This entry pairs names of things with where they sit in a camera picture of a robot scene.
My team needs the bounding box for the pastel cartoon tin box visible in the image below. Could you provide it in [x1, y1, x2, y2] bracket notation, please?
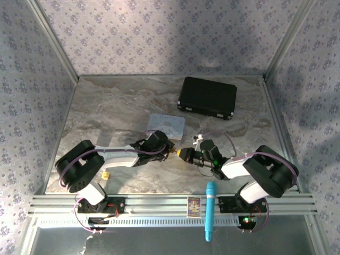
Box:
[147, 113, 186, 141]

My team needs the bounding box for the small printed card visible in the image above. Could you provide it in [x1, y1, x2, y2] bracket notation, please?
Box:
[186, 195, 201, 219]

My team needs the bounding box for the blue marker pen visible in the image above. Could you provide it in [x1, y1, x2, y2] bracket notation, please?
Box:
[203, 181, 217, 242]

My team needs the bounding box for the black hard case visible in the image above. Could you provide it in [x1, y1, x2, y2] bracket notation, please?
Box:
[176, 76, 238, 120]

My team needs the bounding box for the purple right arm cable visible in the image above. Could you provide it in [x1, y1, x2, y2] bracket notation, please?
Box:
[203, 131, 298, 234]

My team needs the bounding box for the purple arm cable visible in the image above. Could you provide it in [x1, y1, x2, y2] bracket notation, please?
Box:
[58, 130, 165, 234]
[203, 131, 298, 234]

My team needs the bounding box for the aluminium mounting rail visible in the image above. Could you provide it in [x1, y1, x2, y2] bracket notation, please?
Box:
[28, 193, 318, 215]

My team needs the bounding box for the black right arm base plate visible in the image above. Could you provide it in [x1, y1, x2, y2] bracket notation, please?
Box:
[218, 195, 268, 213]

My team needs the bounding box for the white slotted cable duct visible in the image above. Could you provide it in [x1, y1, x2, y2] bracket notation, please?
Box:
[38, 215, 241, 228]

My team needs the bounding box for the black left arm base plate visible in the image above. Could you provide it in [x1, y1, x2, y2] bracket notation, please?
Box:
[76, 198, 126, 215]

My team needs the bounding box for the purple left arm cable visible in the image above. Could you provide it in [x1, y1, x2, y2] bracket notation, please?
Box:
[58, 130, 165, 234]

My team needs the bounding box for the aluminium corner post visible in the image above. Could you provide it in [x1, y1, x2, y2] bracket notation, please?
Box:
[26, 0, 80, 80]
[264, 0, 317, 78]

